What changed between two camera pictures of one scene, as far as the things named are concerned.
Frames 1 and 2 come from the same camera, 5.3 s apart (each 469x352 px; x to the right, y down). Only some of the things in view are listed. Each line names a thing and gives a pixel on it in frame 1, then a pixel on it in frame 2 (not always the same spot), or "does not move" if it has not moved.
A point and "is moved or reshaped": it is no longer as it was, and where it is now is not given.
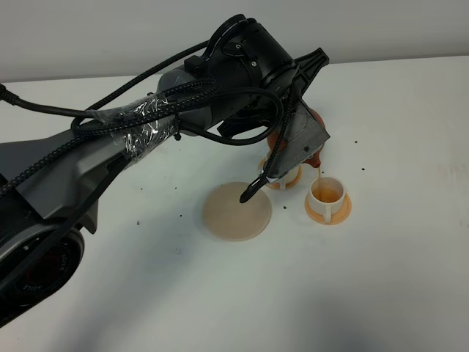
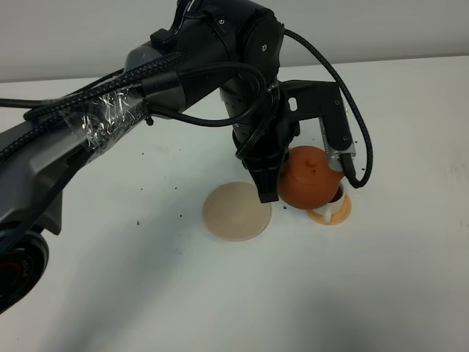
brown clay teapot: [274, 137] is moved or reshaped
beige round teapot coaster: [229, 218] does not move
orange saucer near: [336, 218] does not move
